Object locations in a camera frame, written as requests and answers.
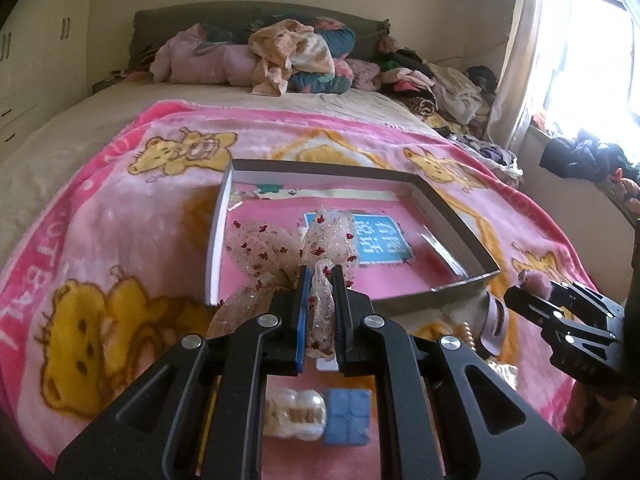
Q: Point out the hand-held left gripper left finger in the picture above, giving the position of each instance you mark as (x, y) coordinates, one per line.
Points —
(300, 320)

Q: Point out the white wardrobe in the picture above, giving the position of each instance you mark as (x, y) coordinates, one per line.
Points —
(30, 60)

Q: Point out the blue square hair clip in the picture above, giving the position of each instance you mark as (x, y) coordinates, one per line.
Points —
(347, 415)

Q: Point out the pale pink hair accessory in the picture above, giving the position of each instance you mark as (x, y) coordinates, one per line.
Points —
(495, 322)

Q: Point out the black clothes bundle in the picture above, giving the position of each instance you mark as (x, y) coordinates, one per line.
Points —
(580, 152)

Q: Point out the window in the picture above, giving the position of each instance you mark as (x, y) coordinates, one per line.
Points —
(595, 70)

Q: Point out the pink folded cloth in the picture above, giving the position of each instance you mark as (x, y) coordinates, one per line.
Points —
(362, 72)

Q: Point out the pink comforter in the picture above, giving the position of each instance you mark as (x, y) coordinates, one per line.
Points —
(200, 60)

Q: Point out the pile of clothes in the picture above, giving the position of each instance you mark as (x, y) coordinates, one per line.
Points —
(450, 85)

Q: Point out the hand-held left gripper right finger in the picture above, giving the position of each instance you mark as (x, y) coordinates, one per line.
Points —
(339, 320)

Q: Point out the pink cardboard box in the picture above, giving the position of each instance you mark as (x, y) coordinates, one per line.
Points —
(390, 280)

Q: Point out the grey headboard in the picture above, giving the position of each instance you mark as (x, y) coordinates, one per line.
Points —
(165, 17)

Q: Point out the dark floral quilt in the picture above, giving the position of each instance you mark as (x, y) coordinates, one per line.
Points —
(340, 40)

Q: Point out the pearl hair clip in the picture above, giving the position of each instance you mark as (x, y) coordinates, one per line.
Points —
(295, 412)

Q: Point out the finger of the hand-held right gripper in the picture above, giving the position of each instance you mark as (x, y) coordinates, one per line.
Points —
(575, 347)
(530, 302)

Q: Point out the pink bear printed blanket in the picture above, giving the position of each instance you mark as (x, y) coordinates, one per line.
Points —
(100, 210)

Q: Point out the orange cream cloth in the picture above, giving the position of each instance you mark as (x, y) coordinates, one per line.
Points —
(285, 45)

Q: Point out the pink fluffy hair clip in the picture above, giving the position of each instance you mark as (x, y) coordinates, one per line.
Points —
(537, 282)

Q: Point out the beige bedspread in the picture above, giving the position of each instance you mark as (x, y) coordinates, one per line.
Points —
(75, 125)

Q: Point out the cream curtain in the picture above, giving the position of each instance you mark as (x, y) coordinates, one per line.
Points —
(525, 60)

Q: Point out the sheer dotted hair bow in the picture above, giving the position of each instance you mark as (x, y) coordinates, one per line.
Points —
(260, 245)

